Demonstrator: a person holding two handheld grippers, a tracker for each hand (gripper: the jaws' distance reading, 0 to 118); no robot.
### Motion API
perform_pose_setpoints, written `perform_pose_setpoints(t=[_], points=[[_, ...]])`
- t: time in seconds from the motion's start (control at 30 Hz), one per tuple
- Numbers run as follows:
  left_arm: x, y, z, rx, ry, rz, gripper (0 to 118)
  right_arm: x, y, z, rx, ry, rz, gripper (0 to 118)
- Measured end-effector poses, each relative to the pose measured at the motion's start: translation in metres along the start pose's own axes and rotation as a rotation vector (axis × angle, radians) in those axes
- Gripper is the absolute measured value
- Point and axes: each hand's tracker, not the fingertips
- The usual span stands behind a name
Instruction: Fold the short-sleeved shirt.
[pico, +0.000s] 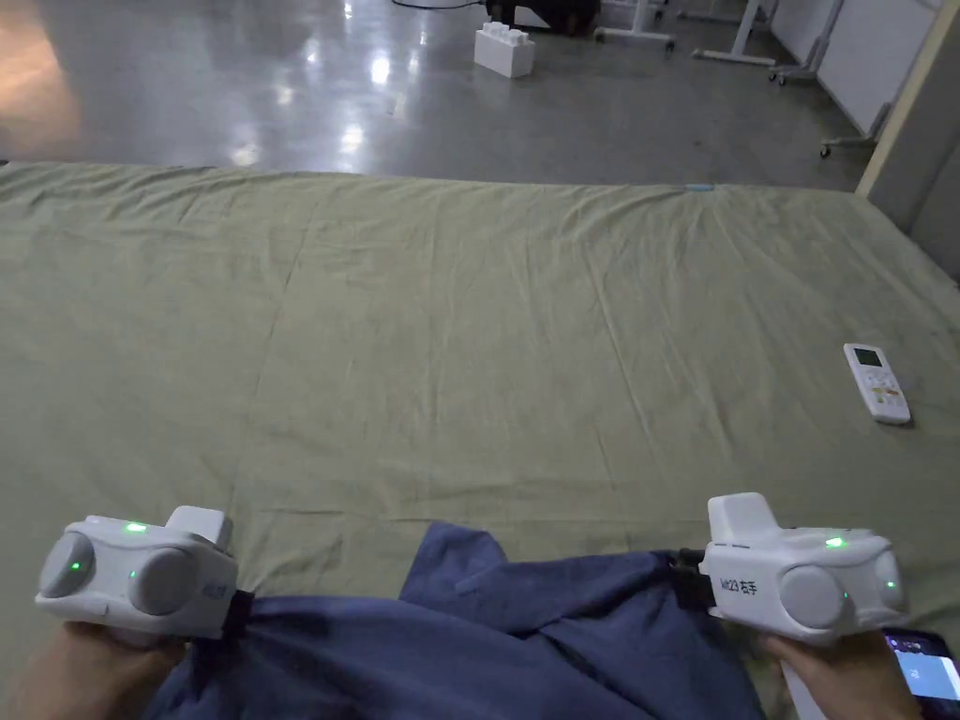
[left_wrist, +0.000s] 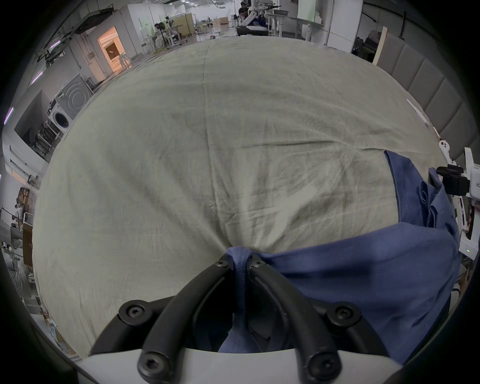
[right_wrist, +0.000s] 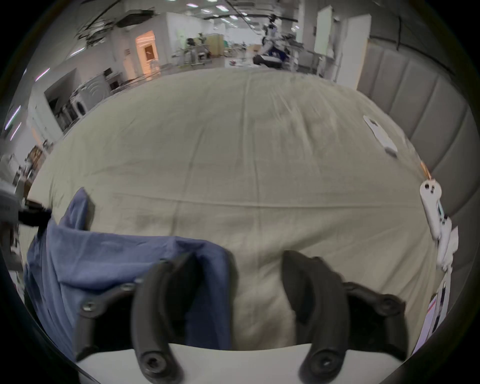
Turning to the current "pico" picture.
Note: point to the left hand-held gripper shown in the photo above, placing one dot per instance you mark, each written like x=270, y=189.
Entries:
x=112, y=574

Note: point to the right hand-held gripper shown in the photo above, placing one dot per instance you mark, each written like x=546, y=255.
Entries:
x=795, y=577

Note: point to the dark blue shirt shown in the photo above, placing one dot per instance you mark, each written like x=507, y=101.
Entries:
x=465, y=637

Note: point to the person's left hand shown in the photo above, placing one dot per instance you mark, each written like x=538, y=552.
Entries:
x=97, y=671

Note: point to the person's right hand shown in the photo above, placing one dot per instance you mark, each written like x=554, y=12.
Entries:
x=847, y=679

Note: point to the black smartphone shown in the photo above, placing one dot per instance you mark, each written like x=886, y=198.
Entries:
x=924, y=667

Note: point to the white remote control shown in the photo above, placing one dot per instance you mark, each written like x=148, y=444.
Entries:
x=877, y=384

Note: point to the bed with pale green sheet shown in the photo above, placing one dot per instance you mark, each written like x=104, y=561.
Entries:
x=450, y=337

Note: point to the white rolling whiteboard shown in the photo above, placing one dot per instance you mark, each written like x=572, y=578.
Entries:
x=855, y=67

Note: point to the white block-shaped box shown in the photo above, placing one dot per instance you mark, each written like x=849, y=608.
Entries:
x=504, y=51

